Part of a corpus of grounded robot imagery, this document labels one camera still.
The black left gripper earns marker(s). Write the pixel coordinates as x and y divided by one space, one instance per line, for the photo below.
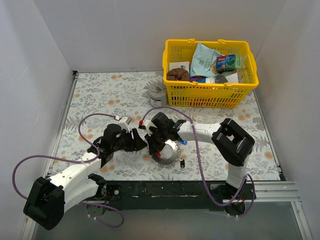
130 143

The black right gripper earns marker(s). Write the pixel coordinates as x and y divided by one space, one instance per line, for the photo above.
153 139

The metal disc with keyrings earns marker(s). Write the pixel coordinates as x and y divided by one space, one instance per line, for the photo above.
168 159

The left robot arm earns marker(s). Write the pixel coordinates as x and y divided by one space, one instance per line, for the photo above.
50 198

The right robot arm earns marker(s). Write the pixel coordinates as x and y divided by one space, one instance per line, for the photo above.
232 141

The floral tablecloth mat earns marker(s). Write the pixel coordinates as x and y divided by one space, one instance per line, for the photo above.
97 97

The grey paper-wrapped roll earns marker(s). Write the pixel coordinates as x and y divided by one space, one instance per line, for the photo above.
157 94

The yellow plastic basket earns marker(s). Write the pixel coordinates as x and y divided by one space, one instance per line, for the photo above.
193 94

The brown round scrunchie item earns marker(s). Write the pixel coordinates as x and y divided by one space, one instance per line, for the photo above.
178 74

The white small box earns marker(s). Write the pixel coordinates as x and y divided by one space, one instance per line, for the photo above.
180 65

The light blue chips bag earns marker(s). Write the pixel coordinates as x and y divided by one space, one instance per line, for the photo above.
204 61

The white blue bottle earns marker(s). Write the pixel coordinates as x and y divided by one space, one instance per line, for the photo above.
226 77

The green sponge pack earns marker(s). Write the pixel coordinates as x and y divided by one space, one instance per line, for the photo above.
229 62

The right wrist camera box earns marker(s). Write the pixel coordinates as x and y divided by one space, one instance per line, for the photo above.
145 124

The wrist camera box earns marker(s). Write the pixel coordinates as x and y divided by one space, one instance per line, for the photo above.
145 124
124 123

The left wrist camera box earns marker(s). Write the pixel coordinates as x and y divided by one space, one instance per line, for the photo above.
124 123

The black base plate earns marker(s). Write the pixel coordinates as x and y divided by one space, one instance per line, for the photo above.
221 197

